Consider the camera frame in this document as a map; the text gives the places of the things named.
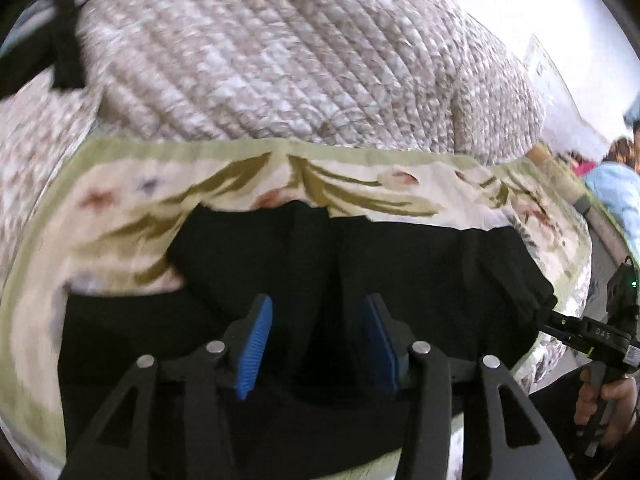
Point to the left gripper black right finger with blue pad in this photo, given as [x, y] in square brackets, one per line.
[504, 436]

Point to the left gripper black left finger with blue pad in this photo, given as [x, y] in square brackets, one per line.
[148, 400]

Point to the black pants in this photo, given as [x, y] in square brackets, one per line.
[314, 410]

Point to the person in light blue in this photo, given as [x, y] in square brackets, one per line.
[614, 179]

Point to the green floral fleece blanket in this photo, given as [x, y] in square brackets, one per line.
[107, 218]

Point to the quilted beige floral comforter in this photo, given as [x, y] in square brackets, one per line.
[416, 75]

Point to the black garment on comforter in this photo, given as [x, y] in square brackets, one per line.
[53, 44]

